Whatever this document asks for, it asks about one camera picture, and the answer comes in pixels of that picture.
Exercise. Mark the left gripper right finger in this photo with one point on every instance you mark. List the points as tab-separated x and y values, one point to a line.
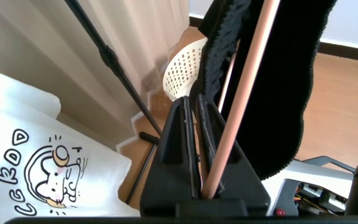
244	186

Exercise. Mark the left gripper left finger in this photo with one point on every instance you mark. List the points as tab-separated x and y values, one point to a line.
172	180

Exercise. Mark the white printed t-shirt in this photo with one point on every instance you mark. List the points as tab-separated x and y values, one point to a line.
104	168

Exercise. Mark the black garment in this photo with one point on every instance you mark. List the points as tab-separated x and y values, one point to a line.
275	93

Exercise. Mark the pink clothes hanger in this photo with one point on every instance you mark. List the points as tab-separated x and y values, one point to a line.
244	87

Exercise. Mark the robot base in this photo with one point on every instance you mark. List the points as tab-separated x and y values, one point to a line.
291	177

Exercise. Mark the white laundry basket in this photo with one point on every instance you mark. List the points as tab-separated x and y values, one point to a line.
182	71

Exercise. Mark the black clothes rack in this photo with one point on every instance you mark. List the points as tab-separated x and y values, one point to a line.
110	59

